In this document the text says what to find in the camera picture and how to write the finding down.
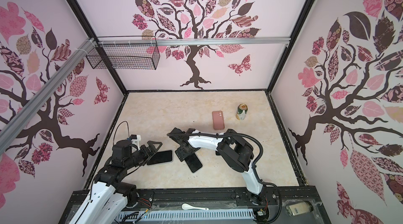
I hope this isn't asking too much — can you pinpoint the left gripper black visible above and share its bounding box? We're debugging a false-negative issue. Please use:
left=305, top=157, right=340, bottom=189
left=125, top=141, right=163, bottom=169

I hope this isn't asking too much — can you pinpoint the black phone clear case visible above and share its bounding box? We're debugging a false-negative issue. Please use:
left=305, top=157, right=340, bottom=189
left=185, top=153, right=203, bottom=173

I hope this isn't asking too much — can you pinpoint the pink phone case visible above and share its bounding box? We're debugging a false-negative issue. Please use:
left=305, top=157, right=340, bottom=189
left=212, top=111, right=225, bottom=130

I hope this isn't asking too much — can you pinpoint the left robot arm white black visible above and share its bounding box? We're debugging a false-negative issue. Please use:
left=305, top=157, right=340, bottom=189
left=70, top=140, right=162, bottom=224

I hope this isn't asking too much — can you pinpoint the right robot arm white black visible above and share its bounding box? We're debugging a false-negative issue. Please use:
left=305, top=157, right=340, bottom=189
left=167, top=128, right=264, bottom=204

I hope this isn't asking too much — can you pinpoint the black phone white case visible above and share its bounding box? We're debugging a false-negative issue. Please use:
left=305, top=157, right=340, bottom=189
left=147, top=150, right=173, bottom=166

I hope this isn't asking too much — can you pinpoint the white plastic spoon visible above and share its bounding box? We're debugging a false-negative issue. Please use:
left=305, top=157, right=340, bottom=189
left=182, top=203, right=209, bottom=211

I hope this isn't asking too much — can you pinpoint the green beverage can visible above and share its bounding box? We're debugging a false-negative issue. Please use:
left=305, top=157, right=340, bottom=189
left=236, top=104, right=248, bottom=121

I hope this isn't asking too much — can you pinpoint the aluminium bar left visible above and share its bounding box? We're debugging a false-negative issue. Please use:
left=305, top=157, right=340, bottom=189
left=1, top=38, right=96, bottom=153

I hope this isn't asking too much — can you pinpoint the aluminium bar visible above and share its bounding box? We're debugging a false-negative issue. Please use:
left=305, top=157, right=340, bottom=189
left=1, top=38, right=96, bottom=153
left=98, top=37, right=291, bottom=46

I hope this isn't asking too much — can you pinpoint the aluminium bar back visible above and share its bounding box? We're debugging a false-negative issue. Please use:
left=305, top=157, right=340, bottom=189
left=98, top=37, right=291, bottom=46

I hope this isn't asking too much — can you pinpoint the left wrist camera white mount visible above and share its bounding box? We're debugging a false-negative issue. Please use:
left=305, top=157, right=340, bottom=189
left=128, top=134, right=141, bottom=151

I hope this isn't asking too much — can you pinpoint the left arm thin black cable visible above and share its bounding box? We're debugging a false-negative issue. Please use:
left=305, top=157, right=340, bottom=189
left=112, top=121, right=130, bottom=144

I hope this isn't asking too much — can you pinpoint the white slotted cable duct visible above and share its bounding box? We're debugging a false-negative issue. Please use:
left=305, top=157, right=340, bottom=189
left=113, top=209, right=255, bottom=223

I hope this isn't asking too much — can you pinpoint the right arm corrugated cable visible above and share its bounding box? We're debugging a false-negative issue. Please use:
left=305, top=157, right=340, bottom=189
left=166, top=132, right=282, bottom=221

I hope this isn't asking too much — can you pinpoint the black wire basket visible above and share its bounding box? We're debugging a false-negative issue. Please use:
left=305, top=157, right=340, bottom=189
left=86, top=35, right=160, bottom=70

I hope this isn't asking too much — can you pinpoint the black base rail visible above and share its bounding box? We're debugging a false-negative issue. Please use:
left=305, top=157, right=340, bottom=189
left=59, top=187, right=331, bottom=224

